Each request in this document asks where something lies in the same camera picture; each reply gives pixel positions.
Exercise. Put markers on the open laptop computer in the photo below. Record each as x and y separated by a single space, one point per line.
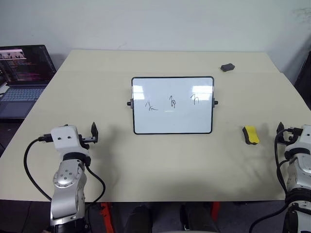
22 72

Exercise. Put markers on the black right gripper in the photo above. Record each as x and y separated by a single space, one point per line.
292 134

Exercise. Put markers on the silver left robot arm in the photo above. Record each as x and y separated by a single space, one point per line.
65 179

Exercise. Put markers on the black-framed tabletop whiteboard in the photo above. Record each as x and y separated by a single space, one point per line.
172 109

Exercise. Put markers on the red frame post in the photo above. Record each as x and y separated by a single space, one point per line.
106 216

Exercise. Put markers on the yellow and black eraser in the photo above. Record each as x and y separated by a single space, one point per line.
252 134

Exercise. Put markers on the small black block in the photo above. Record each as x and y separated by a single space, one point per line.
227 67

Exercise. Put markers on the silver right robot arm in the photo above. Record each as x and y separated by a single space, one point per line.
300 174

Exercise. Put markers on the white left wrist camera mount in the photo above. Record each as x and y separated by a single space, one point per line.
64 139

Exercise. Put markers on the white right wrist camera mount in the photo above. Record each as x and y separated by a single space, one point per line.
306 137

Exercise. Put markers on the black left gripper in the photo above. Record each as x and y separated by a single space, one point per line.
90 140

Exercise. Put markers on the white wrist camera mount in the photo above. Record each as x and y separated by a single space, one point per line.
64 139
306 137

